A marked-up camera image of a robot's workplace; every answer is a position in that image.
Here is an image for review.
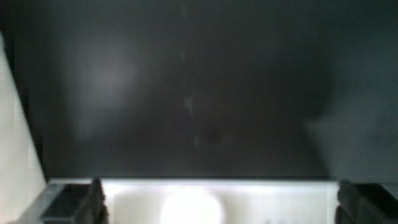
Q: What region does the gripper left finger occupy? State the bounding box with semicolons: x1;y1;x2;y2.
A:
41;179;109;224

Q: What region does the white drawer cabinet box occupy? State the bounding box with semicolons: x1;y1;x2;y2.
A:
0;33;46;224

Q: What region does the white drawer with knob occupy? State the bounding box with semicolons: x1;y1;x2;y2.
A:
48;177;341;224

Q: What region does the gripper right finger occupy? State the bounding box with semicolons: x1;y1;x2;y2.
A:
334;181;398;224

